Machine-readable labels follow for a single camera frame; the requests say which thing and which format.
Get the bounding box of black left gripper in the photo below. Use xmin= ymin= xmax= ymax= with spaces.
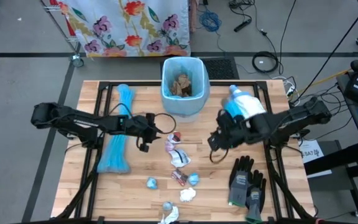
xmin=131 ymin=112 xmax=162 ymax=153

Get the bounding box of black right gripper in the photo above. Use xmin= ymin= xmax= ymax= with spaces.
xmin=207 ymin=108 xmax=252 ymax=153

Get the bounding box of bright blue trash bag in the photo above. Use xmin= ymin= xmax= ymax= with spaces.
xmin=96 ymin=83 xmax=136 ymax=174

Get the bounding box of red white wrapper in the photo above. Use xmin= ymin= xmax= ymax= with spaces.
xmin=167 ymin=131 xmax=182 ymax=145

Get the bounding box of white black wrapper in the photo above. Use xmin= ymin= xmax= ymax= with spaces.
xmin=169 ymin=149 xmax=192 ymax=169

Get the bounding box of blue paper ball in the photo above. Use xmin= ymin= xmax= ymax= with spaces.
xmin=145 ymin=177 xmax=159 ymax=190
xmin=187 ymin=172 xmax=201 ymax=187

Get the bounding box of white plastic trash bin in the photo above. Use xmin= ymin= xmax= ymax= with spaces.
xmin=160 ymin=56 xmax=211 ymax=123

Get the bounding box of red striped wrapper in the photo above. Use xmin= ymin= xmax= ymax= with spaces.
xmin=170 ymin=169 xmax=190 ymax=187

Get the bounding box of white tissue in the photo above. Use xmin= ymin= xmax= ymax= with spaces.
xmin=179 ymin=187 xmax=197 ymax=203

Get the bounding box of large brown paper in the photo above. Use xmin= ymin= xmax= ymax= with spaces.
xmin=175 ymin=73 xmax=193 ymax=98

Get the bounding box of white paper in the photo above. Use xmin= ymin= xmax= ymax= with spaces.
xmin=157 ymin=205 xmax=180 ymax=224

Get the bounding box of pale blue trash bag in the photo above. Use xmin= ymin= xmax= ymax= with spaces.
xmin=160 ymin=56 xmax=211 ymax=115

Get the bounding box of blue white trash bag roll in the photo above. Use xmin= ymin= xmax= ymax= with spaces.
xmin=221 ymin=84 xmax=267 ymax=121

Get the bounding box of grey black work glove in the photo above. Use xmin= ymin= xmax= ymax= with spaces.
xmin=227 ymin=155 xmax=256 ymax=208
xmin=245 ymin=169 xmax=267 ymax=224

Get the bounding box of wooden workbench with bins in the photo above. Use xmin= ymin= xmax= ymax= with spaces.
xmin=54 ymin=80 xmax=316 ymax=224

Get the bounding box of black floor mat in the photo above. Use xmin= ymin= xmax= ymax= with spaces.
xmin=160 ymin=57 xmax=241 ymax=80

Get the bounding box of white power strip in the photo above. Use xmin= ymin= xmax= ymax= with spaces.
xmin=272 ymin=76 xmax=297 ymax=98

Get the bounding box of white paper sign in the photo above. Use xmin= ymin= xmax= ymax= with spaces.
xmin=298 ymin=139 xmax=325 ymax=165

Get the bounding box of floral patterned cloth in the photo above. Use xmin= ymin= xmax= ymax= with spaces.
xmin=57 ymin=0 xmax=191 ymax=58

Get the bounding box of black power strip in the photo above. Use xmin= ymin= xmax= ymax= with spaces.
xmin=233 ymin=19 xmax=252 ymax=33

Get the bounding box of black desk leg base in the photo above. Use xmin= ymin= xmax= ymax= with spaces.
xmin=305 ymin=141 xmax=358 ymax=218

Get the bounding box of pink hanging cloth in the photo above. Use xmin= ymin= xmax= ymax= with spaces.
xmin=189 ymin=0 xmax=199 ymax=34

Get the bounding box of thin black pole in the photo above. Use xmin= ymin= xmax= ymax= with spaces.
xmin=290 ymin=0 xmax=358 ymax=105

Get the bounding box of black side desk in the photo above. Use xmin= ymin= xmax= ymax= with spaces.
xmin=336 ymin=73 xmax=358 ymax=164

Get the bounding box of black right arm cable loop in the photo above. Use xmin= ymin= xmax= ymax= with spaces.
xmin=209 ymin=148 xmax=230 ymax=165

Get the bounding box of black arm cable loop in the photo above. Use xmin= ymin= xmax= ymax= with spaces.
xmin=209 ymin=148 xmax=230 ymax=165
xmin=154 ymin=112 xmax=177 ymax=135

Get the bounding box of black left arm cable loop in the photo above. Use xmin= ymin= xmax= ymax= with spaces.
xmin=154 ymin=112 xmax=177 ymax=135

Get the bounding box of black coiled cable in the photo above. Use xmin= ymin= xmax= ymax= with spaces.
xmin=251 ymin=50 xmax=280 ymax=74

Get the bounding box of metal wire rack cart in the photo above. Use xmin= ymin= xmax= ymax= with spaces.
xmin=40 ymin=0 xmax=86 ymax=68

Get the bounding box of long black floor cable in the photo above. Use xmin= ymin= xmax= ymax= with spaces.
xmin=261 ymin=0 xmax=298 ymax=75

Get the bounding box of blue coiled cable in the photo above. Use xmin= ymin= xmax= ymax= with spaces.
xmin=198 ymin=8 xmax=223 ymax=33

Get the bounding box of yellow cable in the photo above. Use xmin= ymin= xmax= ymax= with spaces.
xmin=296 ymin=57 xmax=358 ymax=91

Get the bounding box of black cable bundle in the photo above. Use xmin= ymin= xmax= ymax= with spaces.
xmin=228 ymin=0 xmax=256 ymax=10

